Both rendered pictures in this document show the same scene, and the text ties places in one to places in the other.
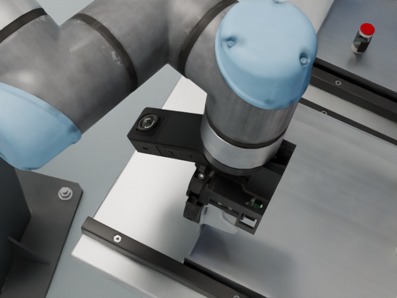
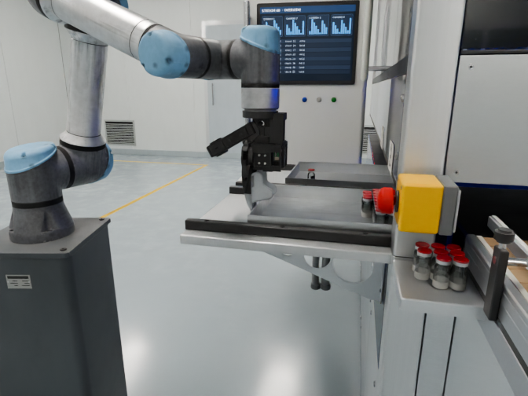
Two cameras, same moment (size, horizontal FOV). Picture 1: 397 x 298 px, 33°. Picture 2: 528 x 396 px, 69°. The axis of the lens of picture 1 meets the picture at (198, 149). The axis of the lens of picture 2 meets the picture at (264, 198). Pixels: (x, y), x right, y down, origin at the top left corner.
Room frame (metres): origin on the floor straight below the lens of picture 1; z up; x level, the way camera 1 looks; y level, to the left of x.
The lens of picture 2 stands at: (-0.47, 0.00, 1.16)
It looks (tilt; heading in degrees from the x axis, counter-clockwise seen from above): 16 degrees down; 357
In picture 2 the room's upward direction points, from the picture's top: straight up
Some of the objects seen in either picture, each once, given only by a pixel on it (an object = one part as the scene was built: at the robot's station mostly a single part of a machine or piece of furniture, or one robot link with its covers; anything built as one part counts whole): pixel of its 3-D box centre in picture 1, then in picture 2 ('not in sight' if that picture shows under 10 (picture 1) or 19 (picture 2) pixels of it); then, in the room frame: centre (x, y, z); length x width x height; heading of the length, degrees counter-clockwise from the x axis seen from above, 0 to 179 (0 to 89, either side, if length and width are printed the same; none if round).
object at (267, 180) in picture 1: (237, 168); (263, 141); (0.31, -0.04, 1.05); 0.09 x 0.08 x 0.12; 73
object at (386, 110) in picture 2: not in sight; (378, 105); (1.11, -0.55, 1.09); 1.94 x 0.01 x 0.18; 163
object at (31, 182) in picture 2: not in sight; (35, 170); (0.53, 0.52, 0.96); 0.13 x 0.12 x 0.14; 147
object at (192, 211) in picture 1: (199, 198); (248, 171); (0.30, -0.01, 0.99); 0.05 x 0.02 x 0.09; 163
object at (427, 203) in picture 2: not in sight; (422, 203); (0.06, -0.26, 1.00); 0.08 x 0.07 x 0.07; 73
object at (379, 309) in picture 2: not in sight; (371, 189); (1.13, -0.56, 0.73); 1.98 x 0.01 x 0.25; 163
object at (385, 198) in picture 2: not in sight; (390, 200); (0.07, -0.22, 0.99); 0.04 x 0.04 x 0.04; 73
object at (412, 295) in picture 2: not in sight; (444, 287); (0.03, -0.30, 0.87); 0.14 x 0.13 x 0.02; 73
